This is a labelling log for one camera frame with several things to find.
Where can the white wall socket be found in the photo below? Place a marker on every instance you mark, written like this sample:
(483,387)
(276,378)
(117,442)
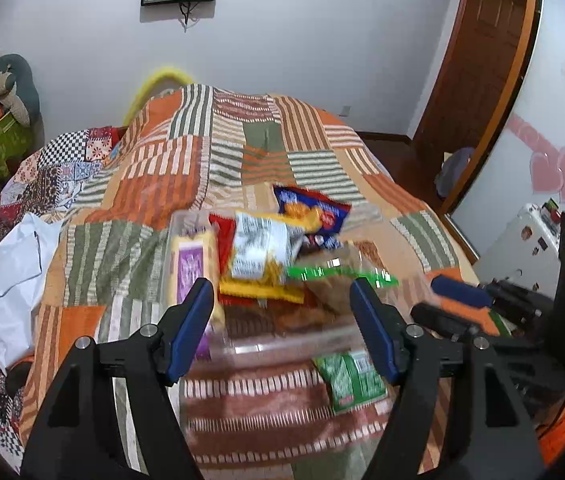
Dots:
(346,109)

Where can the yellow and purple snack packet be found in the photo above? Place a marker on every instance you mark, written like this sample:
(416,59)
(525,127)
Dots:
(192,265)

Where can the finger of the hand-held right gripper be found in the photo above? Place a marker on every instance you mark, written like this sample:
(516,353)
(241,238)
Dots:
(462,292)
(437,317)

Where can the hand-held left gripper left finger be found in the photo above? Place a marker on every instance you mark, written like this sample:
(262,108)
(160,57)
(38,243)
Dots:
(195,325)

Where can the green striped snack packet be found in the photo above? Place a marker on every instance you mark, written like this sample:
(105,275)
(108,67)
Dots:
(342,275)

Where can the white and yellow snack packet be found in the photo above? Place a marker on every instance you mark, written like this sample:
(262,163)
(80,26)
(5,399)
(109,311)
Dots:
(262,250)

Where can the patchwork striped blanket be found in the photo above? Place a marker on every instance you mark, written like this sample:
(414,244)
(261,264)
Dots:
(212,160)

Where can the white mini fridge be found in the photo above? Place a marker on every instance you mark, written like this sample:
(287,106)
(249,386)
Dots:
(522,250)

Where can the yellow hoop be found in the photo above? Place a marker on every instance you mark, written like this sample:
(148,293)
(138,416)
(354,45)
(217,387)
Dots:
(155,85)

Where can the blue and red snack packet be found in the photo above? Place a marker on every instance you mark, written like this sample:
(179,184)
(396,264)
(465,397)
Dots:
(312,215)

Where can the plastic-wrapped bread loaf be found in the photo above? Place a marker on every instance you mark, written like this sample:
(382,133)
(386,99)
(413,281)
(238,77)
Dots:
(327,305)

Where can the pink heart wall stickers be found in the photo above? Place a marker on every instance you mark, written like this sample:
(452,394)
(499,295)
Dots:
(557,170)

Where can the clear plastic storage box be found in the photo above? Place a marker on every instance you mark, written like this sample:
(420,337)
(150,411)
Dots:
(287,340)

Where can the green patterned box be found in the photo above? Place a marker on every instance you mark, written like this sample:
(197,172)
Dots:
(2,145)

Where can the small yellow snack packet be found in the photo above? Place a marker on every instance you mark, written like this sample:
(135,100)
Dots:
(262,291)

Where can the checkered patchwork quilt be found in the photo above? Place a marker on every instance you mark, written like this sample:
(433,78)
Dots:
(57,170)

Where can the brown wooden door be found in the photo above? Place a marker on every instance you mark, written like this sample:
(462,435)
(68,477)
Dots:
(482,60)

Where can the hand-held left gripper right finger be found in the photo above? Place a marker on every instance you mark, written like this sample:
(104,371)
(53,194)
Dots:
(370,325)

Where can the white plastic bag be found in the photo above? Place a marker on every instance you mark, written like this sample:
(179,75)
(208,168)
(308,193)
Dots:
(10,280)

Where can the grey-blue bag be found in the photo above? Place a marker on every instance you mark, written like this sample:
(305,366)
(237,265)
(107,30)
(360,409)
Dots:
(455,172)

